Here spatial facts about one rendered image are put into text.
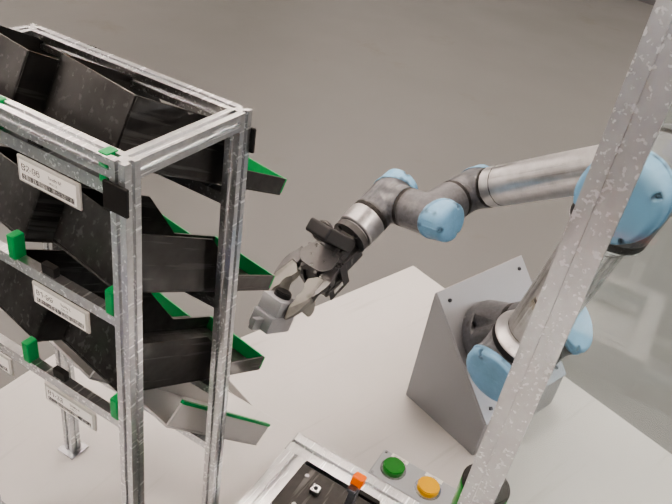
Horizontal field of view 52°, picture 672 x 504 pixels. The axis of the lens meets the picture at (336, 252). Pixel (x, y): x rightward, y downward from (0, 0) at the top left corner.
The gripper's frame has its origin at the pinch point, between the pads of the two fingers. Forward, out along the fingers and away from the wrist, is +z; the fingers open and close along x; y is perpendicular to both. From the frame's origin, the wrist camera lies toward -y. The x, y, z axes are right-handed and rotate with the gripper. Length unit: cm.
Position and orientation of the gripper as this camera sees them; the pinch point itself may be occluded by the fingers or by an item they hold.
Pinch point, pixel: (277, 302)
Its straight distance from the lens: 117.8
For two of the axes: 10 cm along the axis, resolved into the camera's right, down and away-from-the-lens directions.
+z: -6.4, 6.6, -3.8
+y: 1.4, 5.9, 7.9
